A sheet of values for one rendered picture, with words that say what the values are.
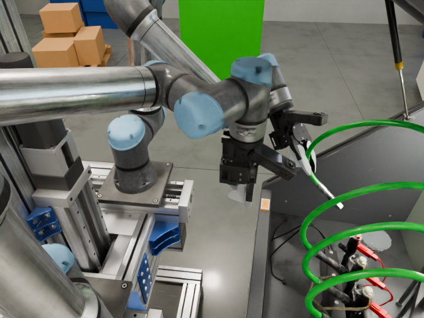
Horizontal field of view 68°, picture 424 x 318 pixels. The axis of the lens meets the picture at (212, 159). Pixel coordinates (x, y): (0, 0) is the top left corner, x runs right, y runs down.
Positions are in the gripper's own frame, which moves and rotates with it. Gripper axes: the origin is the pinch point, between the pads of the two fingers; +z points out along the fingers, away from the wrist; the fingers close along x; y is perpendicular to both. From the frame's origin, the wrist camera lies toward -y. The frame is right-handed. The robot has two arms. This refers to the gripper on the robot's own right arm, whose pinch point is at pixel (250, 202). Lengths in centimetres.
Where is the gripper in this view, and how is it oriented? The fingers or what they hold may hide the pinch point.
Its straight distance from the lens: 78.6
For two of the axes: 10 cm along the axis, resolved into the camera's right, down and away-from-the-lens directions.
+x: -2.0, 6.0, -7.7
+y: -9.8, -1.2, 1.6
